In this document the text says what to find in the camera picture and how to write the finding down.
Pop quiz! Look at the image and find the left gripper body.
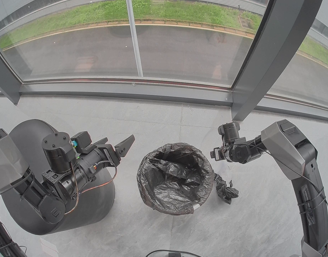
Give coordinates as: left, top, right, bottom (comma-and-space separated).
78, 143, 121, 180

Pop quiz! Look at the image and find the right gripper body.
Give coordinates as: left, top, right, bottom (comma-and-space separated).
210, 147, 227, 162

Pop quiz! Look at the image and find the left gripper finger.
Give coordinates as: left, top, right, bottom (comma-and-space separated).
114, 134, 135, 160
92, 137, 110, 147

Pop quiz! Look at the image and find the black plastic bag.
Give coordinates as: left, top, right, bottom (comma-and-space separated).
137, 142, 215, 216

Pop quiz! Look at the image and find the crumpled black plastic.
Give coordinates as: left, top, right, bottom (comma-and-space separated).
213, 172, 240, 205

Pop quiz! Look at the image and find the window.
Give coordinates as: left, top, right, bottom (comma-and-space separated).
0, 0, 328, 122

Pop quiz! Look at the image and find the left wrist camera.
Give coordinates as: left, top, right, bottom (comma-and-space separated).
70, 131, 96, 155

